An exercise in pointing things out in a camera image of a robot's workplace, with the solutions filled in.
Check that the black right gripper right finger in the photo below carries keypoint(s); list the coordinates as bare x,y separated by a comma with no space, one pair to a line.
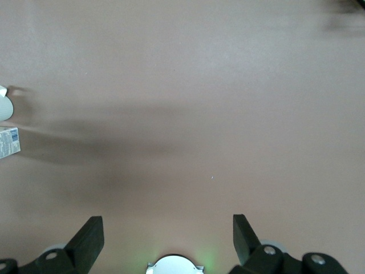
256,251

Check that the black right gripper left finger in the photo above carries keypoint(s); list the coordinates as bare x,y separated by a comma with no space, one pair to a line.
82,245

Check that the blue white milk carton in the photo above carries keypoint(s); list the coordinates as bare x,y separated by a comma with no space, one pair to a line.
8,142

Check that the grey white ceramic mug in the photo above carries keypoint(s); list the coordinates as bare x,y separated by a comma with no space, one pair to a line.
5,105

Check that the brown table cover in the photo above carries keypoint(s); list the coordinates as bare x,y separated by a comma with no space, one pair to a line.
182,100

